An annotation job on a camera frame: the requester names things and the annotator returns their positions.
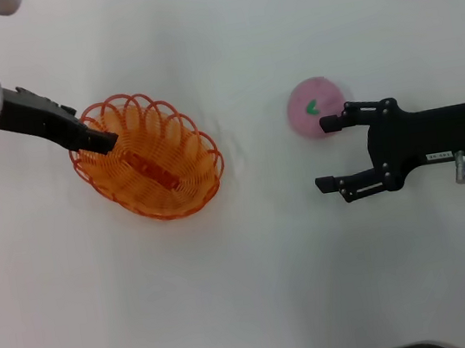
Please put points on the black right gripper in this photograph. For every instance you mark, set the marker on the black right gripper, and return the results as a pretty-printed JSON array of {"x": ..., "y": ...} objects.
[{"x": 428, "y": 136}]

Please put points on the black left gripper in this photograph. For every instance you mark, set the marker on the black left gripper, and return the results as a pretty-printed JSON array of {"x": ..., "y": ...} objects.
[{"x": 35, "y": 116}]

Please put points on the orange woven plastic basket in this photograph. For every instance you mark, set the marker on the orange woven plastic basket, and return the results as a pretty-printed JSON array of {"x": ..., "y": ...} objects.
[{"x": 157, "y": 167}]

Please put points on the pink toy peach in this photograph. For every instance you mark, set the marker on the pink toy peach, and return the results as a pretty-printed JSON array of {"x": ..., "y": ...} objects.
[{"x": 300, "y": 98}]

